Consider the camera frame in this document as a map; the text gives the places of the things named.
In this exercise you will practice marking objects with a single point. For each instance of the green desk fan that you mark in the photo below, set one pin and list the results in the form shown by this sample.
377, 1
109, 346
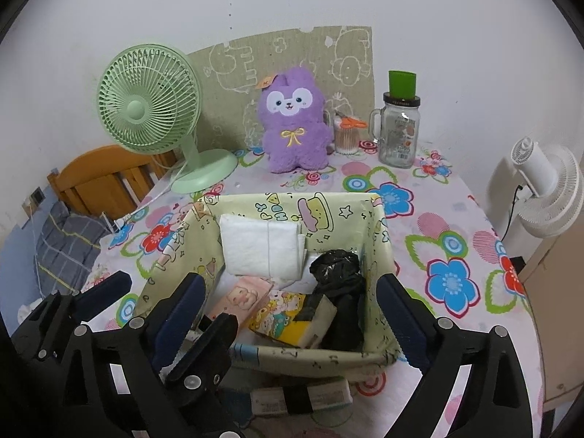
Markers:
137, 109

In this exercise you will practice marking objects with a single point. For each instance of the yellow cartoon tissue pack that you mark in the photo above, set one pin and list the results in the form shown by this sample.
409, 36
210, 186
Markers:
283, 319

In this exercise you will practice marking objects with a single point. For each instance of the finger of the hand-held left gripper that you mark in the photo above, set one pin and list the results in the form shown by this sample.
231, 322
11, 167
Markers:
105, 287
210, 342

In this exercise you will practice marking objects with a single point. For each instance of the blue bed sheet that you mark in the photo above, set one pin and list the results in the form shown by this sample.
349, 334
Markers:
18, 264

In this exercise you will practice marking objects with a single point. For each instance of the grey plaid blanket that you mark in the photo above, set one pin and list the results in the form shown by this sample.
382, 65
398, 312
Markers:
68, 246

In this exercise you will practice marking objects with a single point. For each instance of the white folded cloth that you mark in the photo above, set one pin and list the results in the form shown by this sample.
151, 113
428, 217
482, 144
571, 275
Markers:
255, 246

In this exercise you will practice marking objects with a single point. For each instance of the green plastic cup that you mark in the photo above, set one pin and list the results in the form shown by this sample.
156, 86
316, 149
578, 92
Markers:
403, 84

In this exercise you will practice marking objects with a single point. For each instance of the black plastic bag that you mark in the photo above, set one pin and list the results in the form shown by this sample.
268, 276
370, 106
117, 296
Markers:
342, 283

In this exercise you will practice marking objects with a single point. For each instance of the pink tissue pack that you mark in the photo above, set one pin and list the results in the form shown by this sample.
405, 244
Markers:
242, 299

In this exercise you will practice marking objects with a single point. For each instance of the green cartoon printed board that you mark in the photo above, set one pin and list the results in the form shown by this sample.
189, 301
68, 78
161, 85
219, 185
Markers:
319, 45

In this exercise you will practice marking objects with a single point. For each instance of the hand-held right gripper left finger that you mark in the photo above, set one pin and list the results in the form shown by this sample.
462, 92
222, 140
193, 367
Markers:
182, 315

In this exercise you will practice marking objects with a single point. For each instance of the cotton swab container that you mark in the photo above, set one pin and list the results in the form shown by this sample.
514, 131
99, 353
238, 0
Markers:
346, 139

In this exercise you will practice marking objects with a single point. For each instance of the orange scissors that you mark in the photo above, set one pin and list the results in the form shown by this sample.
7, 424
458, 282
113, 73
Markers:
351, 122

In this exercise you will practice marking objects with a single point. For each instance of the beige wardrobe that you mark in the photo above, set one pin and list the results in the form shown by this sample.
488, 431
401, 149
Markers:
556, 283

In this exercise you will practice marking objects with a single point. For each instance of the white crumpled cloth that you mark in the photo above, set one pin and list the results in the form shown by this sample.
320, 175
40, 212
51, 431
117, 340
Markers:
27, 312

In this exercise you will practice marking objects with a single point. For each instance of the green tissue pack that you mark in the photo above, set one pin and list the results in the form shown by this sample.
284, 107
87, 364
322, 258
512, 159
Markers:
328, 397

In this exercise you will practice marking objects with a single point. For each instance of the white standing fan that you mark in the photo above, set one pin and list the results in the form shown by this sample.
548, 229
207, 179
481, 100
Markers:
547, 187

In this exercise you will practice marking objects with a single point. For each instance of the floral tablecloth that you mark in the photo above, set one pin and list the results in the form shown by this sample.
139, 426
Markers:
433, 219

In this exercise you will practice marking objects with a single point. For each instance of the purple plush toy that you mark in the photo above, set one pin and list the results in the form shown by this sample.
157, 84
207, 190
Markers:
296, 146

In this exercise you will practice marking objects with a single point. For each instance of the yellow cartoon printed box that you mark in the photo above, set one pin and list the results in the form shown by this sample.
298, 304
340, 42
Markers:
296, 360

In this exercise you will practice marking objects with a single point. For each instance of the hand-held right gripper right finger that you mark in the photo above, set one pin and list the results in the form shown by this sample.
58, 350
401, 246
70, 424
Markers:
401, 324

